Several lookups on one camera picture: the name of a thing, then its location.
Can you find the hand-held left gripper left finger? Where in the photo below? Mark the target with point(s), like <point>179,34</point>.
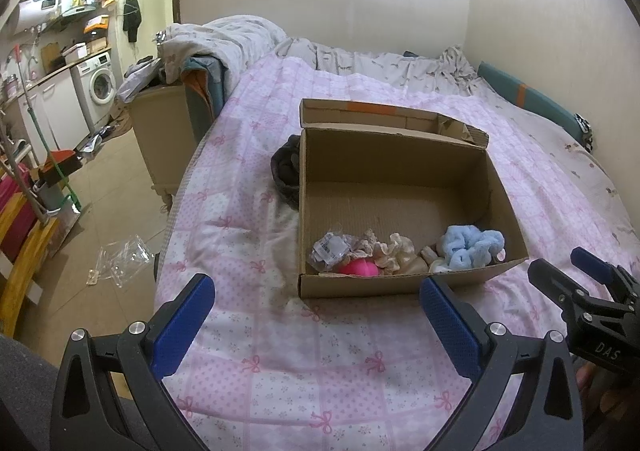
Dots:
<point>182,326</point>

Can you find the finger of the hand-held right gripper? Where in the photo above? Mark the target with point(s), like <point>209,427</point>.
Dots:
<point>552,283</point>
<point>592,263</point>

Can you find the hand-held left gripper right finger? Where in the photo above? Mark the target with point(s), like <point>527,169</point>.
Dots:
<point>450,331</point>

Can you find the white plush scrunchie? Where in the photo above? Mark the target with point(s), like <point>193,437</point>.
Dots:
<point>407,265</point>

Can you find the blue fluffy scrunchie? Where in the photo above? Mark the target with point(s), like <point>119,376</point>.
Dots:
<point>470,246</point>

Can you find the cream ruffled scrunchie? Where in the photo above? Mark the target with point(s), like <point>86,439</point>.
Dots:
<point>385,247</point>

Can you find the clear plastic packet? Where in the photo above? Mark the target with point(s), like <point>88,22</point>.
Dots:
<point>327,248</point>

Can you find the brown cardboard box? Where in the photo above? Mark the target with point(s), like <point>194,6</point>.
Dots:
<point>395,181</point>

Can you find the person's right hand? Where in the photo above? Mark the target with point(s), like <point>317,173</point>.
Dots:
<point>589,386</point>

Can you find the clear plastic bags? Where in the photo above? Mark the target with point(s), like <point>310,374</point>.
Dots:
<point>122,258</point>

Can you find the black and white patterned cloth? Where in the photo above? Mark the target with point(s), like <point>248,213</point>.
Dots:
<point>584,128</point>

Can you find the person's grey trousers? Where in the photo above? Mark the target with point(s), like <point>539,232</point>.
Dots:
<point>25,391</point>

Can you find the yellow wooden chair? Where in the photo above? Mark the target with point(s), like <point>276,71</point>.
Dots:
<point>25,251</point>

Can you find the teal pillow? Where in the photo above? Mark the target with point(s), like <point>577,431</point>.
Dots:
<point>520,93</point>

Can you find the beige bedside cabinet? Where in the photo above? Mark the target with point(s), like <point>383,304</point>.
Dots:
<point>162,141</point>

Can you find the dark striped cloth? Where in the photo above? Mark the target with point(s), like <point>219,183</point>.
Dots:
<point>287,171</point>

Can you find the red and black dustpan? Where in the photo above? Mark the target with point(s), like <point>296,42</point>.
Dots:
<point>60,166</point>

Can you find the magenta bag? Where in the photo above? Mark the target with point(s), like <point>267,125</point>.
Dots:
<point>11,211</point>

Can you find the white cabinet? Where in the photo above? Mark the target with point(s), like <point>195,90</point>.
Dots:
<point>55,106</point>

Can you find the white washing machine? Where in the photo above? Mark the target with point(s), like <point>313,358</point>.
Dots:
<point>97,83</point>

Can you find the grey printed duvet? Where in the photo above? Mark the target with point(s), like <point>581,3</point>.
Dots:
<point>235,38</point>

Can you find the black hanging garment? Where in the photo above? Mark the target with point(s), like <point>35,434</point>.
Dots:
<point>132,18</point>

